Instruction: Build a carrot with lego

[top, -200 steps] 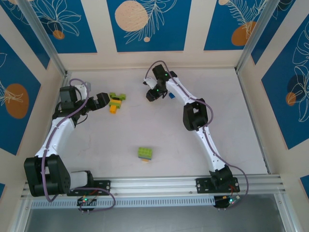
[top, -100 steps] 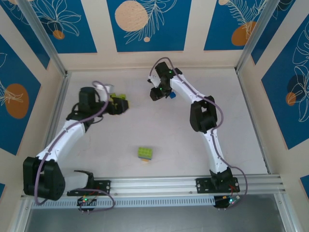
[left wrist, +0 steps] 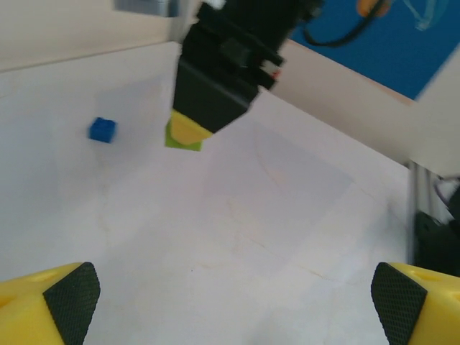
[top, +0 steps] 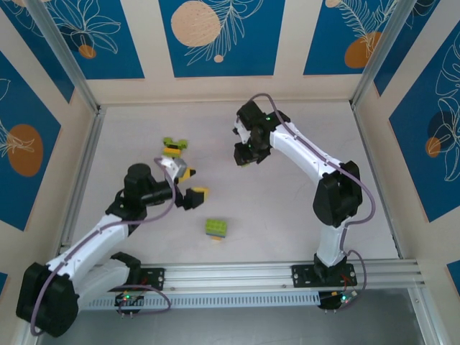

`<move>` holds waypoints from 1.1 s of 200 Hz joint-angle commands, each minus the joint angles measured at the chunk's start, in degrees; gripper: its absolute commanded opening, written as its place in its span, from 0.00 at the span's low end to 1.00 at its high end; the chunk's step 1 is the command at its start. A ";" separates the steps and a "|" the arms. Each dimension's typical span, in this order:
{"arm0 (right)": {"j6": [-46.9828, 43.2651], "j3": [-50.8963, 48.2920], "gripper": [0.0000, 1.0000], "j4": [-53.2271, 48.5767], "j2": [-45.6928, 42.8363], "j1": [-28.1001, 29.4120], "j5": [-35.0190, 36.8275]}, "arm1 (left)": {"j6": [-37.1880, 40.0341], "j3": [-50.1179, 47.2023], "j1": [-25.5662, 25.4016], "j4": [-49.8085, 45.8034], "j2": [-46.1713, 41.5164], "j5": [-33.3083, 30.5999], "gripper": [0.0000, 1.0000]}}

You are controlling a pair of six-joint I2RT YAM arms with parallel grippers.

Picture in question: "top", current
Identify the black lego brick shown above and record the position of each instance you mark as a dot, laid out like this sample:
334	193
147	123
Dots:
174	145

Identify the aluminium side rail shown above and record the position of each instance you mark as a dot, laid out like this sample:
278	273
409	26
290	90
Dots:
86	161
394	239

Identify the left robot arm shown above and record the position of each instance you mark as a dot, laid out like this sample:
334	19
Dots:
46	305

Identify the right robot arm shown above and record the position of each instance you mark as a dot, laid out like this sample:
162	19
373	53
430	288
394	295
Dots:
338	194

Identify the grey metal sheet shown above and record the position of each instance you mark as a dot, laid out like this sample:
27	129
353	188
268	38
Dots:
251	328

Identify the blue two-by-four lego brick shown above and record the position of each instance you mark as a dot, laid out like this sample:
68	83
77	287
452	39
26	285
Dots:
215	236

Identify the wide yellow lego brick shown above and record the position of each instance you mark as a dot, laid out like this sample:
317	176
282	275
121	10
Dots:
172	150

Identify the aluminium frame post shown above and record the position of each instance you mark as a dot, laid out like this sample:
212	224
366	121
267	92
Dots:
384	54
66	57

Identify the small green lego brick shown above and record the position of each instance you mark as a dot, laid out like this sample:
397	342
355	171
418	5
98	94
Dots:
167	140
246	165
183	143

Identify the aluminium frame bar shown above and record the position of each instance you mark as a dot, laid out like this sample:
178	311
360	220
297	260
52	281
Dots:
427	316

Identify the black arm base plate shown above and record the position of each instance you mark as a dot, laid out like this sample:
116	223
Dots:
302	276
154	278

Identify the long aluminium mounting rail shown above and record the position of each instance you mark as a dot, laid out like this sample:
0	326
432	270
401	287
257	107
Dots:
230	276

